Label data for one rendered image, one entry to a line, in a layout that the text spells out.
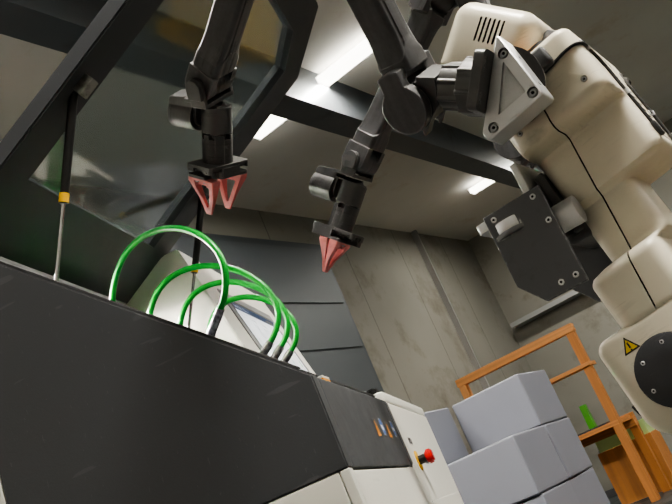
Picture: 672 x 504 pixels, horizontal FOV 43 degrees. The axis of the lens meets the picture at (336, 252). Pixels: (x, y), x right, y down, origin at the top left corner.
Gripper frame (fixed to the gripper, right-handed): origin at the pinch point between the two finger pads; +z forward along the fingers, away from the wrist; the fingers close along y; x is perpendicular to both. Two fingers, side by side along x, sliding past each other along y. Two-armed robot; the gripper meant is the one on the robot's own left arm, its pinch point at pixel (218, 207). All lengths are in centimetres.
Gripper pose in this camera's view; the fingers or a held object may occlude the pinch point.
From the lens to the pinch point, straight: 165.2
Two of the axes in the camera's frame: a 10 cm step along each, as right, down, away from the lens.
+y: -6.1, 2.6, -7.4
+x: 7.9, 2.4, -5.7
